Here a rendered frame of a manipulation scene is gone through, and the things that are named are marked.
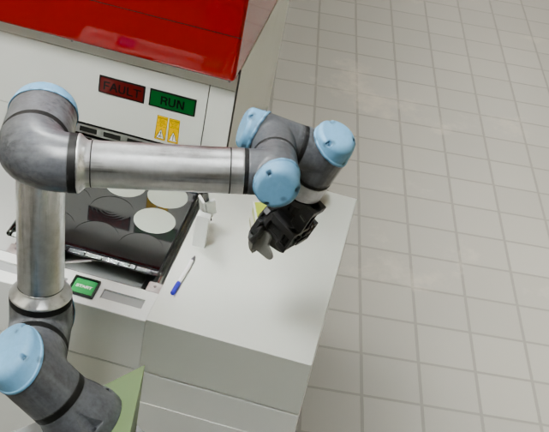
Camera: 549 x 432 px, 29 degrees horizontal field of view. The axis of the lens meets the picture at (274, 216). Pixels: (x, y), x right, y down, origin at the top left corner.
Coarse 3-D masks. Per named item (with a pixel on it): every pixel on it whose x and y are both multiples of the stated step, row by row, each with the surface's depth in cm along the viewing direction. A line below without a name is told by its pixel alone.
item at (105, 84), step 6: (102, 78) 263; (102, 84) 264; (108, 84) 263; (114, 84) 263; (120, 84) 262; (126, 84) 262; (102, 90) 265; (108, 90) 264; (114, 90) 264; (120, 90) 263; (126, 90) 263; (132, 90) 263; (138, 90) 262; (126, 96) 264; (132, 96) 264; (138, 96) 263
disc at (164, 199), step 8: (152, 192) 265; (160, 192) 266; (168, 192) 267; (176, 192) 267; (184, 192) 268; (152, 200) 263; (160, 200) 263; (168, 200) 264; (176, 200) 265; (184, 200) 265
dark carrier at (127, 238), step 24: (96, 192) 261; (144, 192) 265; (192, 192) 268; (72, 216) 252; (96, 216) 254; (120, 216) 256; (72, 240) 245; (96, 240) 247; (120, 240) 248; (144, 240) 250; (168, 240) 251; (144, 264) 243
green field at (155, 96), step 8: (152, 96) 262; (160, 96) 262; (168, 96) 261; (152, 104) 264; (160, 104) 263; (168, 104) 263; (176, 104) 262; (184, 104) 262; (192, 104) 261; (184, 112) 263; (192, 112) 263
